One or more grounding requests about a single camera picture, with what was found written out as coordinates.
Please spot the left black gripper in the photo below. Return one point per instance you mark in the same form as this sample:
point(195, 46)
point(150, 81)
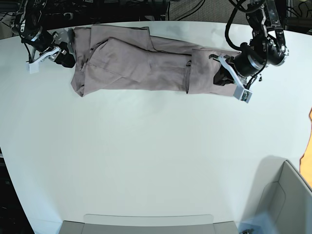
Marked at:
point(222, 77)

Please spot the grey tray bottom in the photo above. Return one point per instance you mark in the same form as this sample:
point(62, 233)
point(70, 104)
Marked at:
point(112, 224)

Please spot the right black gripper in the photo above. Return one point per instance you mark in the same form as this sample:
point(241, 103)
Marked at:
point(62, 43)

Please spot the grey box right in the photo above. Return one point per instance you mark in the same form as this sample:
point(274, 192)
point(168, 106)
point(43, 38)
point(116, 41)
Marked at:
point(285, 206)

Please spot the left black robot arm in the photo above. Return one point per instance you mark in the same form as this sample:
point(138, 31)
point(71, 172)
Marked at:
point(268, 45)

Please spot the pink T-shirt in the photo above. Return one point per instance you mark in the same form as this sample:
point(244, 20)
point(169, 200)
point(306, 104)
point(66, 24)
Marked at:
point(113, 57)

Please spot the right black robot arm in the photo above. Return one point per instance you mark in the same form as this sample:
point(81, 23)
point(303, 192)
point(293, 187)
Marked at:
point(39, 43)

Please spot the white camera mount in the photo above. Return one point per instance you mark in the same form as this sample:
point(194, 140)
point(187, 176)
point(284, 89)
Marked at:
point(33, 65)
point(241, 93)

